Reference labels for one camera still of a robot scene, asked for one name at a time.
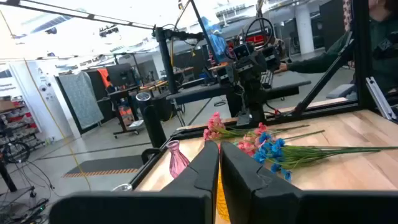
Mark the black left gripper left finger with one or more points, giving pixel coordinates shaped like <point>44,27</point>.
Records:
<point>186,202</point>

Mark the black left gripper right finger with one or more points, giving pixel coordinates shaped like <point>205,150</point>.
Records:
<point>264,202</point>

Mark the blue flower bunch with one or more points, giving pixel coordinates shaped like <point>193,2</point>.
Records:
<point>267,149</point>

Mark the pink flower bunch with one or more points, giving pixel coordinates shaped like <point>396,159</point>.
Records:
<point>214,124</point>
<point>247,146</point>

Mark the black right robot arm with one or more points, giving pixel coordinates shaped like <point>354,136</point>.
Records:
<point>253,93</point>

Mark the yellow glass vase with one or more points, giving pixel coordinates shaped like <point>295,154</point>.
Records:
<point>222,199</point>

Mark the pink glass vase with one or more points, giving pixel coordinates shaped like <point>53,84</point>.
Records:
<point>177,165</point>

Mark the black tower fan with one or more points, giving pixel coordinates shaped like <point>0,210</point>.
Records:
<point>154,124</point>

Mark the hazard striped floor mat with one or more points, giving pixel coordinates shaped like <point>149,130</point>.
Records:
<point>105,165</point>

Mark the grey desk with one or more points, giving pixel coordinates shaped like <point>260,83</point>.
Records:
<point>202,91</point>

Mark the black keyboard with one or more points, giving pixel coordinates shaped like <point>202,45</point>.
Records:
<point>266,79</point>

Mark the black rolling desk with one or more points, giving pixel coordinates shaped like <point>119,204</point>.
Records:
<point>119,93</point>

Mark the black computer monitor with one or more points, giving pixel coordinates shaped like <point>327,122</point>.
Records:
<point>120,75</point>

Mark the person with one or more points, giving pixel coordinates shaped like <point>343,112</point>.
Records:
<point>311,63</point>

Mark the grey patterned hanging cloth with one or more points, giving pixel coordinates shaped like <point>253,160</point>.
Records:
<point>81,99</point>

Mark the orange vest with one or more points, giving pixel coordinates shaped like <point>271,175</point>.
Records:
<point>104,77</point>

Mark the silver aluminium extrusion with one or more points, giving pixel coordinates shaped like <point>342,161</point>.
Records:
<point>381,98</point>

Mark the storage shelf with boxes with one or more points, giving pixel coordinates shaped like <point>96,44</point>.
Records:
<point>18,124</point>

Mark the overhead LED light bar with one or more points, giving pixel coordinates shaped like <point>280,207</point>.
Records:
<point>109,19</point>

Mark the black aluminium table frame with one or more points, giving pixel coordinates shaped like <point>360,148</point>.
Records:
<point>326,111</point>

